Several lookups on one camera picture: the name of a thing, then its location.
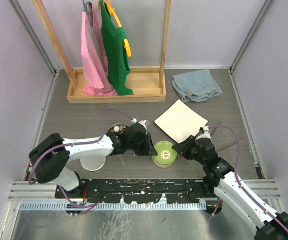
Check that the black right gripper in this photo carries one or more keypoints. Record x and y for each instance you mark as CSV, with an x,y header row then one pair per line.
x,y
186,144

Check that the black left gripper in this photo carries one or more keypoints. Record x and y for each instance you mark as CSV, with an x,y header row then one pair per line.
x,y
148,150

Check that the green round lid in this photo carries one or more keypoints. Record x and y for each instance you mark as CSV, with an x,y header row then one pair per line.
x,y
165,152

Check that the small steel bowl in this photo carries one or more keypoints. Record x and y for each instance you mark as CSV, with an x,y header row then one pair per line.
x,y
162,166

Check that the large round steel tin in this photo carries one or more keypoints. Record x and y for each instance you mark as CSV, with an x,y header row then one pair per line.
x,y
123,127

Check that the round steel lid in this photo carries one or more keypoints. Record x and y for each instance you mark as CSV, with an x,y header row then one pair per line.
x,y
93,164

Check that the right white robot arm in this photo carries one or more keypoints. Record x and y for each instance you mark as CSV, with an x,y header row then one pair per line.
x,y
264,222

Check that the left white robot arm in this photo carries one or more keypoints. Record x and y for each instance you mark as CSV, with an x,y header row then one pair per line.
x,y
49,158

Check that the white square plate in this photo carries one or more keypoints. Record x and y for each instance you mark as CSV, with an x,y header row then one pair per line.
x,y
179,122

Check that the folded blue towel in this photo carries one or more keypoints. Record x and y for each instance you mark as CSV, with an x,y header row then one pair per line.
x,y
196,86

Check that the wooden clothes rack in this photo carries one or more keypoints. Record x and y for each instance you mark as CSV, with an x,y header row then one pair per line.
x,y
147,82

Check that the pink shirt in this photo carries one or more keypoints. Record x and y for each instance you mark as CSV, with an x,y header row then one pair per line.
x,y
94,58

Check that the green shirt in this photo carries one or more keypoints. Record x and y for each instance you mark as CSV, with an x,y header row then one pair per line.
x,y
118,67

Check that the yellow clothes hanger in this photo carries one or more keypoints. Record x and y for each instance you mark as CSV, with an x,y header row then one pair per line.
x,y
110,20

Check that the grey clothes hanger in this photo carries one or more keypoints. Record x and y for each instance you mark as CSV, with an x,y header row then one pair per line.
x,y
88,9

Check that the white cable duct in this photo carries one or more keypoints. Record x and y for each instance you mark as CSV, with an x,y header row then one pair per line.
x,y
122,206

